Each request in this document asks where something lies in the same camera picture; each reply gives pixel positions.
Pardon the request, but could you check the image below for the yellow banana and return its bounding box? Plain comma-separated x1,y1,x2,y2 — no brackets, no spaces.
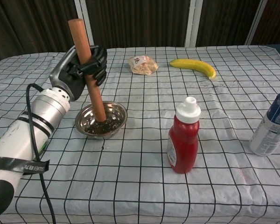
169,58,217,80

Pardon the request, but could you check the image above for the white spray can blue cap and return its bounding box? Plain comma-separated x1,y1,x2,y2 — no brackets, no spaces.
249,80,280,157

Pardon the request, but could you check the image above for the clear bag of snacks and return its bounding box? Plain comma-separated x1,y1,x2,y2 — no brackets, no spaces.
128,55,159,75

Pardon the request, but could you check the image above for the red ketchup bottle white cap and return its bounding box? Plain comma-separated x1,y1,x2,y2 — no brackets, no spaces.
167,97,201,175

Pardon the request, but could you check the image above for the white partition frame post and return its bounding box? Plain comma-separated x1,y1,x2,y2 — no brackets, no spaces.
245,0,269,46
184,0,203,48
74,0,95,51

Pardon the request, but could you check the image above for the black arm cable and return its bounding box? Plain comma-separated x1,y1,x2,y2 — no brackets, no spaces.
25,83,58,224

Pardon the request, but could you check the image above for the steel bowl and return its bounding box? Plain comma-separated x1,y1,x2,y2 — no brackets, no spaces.
75,100,128,140

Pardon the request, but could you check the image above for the black strap on arm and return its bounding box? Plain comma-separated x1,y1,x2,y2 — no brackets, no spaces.
0,156,50,175

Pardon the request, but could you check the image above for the black and silver left hand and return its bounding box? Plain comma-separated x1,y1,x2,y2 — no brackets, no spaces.
49,45,108,102

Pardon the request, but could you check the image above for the white checked tablecloth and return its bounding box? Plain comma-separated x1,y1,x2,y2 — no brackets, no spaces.
0,45,280,224

